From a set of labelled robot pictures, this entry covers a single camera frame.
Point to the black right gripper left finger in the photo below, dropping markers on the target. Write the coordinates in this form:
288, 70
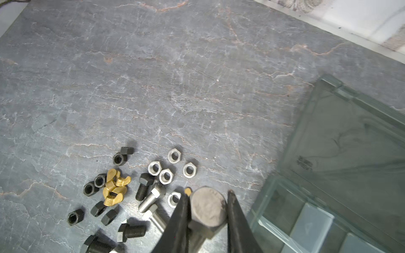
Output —
175, 238

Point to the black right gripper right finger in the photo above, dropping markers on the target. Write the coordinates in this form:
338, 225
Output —
240, 236

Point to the large silver bolt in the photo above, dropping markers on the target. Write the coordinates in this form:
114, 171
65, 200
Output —
208, 216

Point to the brass wing nuts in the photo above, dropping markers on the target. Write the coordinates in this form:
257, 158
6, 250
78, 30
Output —
115, 188

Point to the silver hex nut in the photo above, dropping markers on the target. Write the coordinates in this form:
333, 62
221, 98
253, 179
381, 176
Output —
173, 199
166, 176
174, 156
154, 168
189, 170

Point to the small brass nut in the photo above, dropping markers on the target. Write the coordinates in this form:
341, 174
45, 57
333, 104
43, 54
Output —
188, 191

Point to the small black bolt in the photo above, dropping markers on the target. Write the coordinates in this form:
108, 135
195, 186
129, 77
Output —
126, 232

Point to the black bolt upright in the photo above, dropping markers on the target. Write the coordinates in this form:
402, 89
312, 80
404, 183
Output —
145, 181

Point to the black hex nut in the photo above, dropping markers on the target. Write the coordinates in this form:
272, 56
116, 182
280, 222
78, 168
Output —
109, 217
75, 217
90, 189
100, 180
98, 209
121, 157

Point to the large black bolt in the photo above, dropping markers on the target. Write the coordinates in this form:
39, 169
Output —
93, 245

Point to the green plastic organizer box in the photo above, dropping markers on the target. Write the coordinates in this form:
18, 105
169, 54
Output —
339, 186

